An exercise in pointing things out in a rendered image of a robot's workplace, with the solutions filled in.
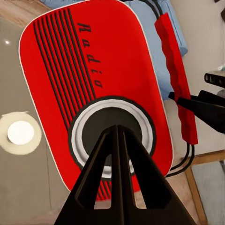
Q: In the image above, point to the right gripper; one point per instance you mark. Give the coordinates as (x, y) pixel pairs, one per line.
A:
(208, 107)

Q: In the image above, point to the sofa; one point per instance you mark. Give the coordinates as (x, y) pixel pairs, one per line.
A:
(147, 18)

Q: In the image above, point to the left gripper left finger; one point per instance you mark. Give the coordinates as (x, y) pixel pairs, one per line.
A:
(79, 207)

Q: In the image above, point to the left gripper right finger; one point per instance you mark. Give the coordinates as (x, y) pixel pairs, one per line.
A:
(163, 205)

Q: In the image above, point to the door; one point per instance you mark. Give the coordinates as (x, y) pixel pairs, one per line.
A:
(206, 178)

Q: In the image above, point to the radio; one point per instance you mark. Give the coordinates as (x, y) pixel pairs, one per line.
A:
(88, 67)

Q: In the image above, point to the coffee table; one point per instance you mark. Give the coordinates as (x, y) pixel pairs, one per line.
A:
(30, 184)

